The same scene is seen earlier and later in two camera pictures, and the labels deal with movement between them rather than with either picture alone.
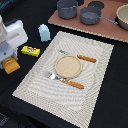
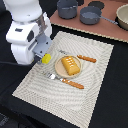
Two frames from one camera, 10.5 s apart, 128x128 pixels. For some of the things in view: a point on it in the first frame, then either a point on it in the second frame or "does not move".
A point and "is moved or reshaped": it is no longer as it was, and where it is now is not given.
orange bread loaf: x=10 y=65 → x=71 y=65
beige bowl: x=122 y=16 does not move
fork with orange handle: x=69 y=82 does not move
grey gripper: x=7 y=51 → x=42 y=44
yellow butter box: x=31 y=50 is moved or reshaped
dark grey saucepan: x=92 y=14 does not move
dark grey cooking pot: x=67 y=9 does not move
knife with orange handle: x=85 y=58 does not move
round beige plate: x=68 y=66 does not move
